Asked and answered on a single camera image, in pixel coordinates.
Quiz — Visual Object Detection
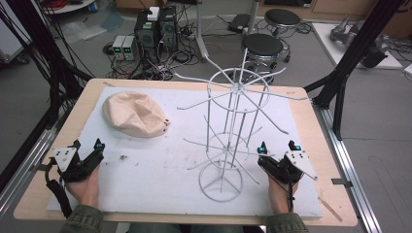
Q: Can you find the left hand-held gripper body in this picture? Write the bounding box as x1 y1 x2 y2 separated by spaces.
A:
48 147 106 183

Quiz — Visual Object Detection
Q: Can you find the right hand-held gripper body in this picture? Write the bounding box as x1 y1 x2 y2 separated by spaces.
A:
257 150 319 185

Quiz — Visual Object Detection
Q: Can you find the person's left hand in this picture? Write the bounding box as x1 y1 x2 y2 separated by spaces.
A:
65 164 102 209

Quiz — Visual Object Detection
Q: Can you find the person's right hand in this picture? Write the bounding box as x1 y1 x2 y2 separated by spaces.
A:
267 176 299 216

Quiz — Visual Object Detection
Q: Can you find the beige cloth hat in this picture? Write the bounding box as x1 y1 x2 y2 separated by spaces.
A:
101 90 171 140

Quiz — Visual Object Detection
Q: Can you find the thin wooden stick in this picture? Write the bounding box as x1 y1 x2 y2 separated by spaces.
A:
318 196 344 223

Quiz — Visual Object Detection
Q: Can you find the white foam mat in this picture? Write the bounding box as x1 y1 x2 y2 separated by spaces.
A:
46 85 324 218

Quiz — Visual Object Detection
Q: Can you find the grey power supply unit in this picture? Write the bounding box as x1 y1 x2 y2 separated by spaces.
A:
121 35 138 61
112 35 126 61

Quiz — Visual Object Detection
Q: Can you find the black round stool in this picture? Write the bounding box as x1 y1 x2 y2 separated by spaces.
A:
241 33 292 82
263 8 302 37

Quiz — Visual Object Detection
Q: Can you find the white platform board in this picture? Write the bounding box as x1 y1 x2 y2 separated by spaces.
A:
311 21 404 71

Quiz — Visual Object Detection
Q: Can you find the clear plastic sheet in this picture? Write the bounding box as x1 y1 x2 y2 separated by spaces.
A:
60 18 109 43

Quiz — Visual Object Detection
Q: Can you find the black computer tower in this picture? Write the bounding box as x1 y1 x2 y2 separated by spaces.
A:
133 11 160 63
157 5 180 54

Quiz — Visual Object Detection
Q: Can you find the black flat box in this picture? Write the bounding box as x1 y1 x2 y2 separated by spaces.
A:
227 13 251 34

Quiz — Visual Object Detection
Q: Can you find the grey metal stand pole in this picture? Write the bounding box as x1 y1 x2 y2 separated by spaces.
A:
193 0 211 62

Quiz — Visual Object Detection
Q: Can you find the white small box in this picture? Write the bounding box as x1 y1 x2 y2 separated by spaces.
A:
147 6 161 22

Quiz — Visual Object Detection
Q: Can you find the black sleeved gripper cable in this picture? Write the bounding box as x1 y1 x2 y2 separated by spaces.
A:
44 157 74 219

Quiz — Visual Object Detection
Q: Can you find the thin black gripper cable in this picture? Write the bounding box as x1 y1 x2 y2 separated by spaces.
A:
271 174 295 214

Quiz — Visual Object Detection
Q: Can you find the aluminium rail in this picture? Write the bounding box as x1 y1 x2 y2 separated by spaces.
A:
0 127 67 216
311 101 384 233

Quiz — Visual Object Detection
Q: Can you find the grey metal bracket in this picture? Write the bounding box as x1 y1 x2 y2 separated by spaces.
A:
330 178 354 189

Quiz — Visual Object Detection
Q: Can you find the white wire hat rack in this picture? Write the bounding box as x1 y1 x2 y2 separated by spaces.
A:
174 48 309 204

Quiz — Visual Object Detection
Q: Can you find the black frame post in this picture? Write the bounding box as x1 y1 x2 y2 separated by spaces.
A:
0 0 95 137
303 0 407 142

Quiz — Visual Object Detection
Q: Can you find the tangle of floor cables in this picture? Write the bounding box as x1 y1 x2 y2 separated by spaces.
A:
102 38 208 82

